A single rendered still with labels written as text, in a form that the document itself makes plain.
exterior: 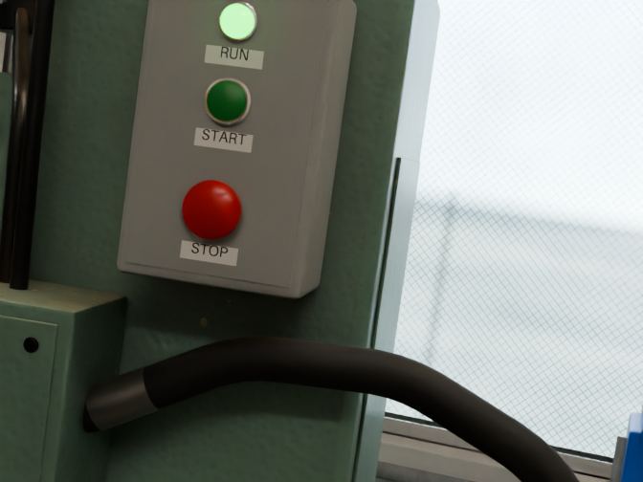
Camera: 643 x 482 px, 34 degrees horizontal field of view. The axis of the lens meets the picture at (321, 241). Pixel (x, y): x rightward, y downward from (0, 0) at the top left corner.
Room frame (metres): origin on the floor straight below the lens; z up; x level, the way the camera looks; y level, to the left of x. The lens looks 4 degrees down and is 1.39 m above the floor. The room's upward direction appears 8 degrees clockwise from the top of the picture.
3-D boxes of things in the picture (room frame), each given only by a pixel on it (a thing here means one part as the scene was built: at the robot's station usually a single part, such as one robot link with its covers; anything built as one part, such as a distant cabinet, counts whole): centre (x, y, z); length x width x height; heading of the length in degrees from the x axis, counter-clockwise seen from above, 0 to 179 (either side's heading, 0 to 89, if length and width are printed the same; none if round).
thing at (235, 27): (0.53, 0.06, 1.46); 0.02 x 0.01 x 0.02; 81
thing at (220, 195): (0.53, 0.06, 1.36); 0.03 x 0.01 x 0.03; 81
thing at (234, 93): (0.53, 0.06, 1.42); 0.02 x 0.01 x 0.02; 81
